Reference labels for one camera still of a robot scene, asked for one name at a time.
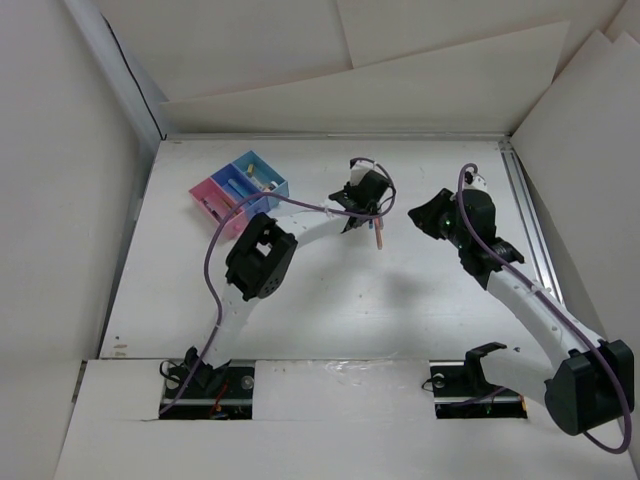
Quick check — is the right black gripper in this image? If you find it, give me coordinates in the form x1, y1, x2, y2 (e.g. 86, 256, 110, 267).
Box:
408, 187, 469, 250

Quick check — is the white boxed eraser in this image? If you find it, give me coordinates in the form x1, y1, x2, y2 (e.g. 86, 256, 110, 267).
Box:
249, 175, 266, 191

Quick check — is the yellow utility knife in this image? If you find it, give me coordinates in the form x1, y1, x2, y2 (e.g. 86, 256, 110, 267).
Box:
216, 196, 234, 210

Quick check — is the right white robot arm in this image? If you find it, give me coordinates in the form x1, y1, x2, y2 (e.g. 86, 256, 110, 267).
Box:
408, 189, 634, 436

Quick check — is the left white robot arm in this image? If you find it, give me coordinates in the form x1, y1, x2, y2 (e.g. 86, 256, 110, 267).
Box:
188, 160, 396, 397

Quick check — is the orange highlighter pen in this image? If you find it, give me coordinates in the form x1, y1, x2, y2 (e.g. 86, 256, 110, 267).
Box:
373, 217, 384, 250

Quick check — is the light blue drawer box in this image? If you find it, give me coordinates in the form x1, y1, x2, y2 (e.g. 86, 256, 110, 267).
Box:
232, 150, 289, 197

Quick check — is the dark blue drawer box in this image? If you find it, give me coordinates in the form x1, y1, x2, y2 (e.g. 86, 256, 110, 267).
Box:
211, 164, 269, 218

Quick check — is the pink drawer box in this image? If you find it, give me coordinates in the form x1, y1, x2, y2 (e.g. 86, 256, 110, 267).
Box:
189, 177, 248, 241

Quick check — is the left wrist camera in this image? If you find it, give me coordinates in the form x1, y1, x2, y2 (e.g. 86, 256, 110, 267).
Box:
349, 162, 372, 186

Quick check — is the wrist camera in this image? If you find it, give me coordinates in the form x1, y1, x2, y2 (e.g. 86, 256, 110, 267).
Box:
349, 162, 372, 186
463, 170, 488, 193

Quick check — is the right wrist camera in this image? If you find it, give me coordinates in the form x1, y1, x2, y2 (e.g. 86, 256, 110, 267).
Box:
463, 170, 488, 193

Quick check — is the aluminium rail right side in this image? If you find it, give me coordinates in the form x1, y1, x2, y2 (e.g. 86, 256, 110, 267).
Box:
498, 140, 564, 304

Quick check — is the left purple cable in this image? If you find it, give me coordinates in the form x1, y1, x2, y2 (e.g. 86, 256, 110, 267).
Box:
158, 157, 397, 419

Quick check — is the purple cable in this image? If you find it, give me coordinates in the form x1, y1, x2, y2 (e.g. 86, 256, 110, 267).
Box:
457, 162, 632, 455
158, 157, 397, 419

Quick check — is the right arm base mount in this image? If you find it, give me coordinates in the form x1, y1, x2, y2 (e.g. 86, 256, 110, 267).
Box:
421, 342, 528, 420

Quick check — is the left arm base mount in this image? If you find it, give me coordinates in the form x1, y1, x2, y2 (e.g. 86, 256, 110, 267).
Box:
158, 347, 256, 421

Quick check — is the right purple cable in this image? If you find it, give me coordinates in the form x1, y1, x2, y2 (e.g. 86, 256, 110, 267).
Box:
457, 162, 632, 455

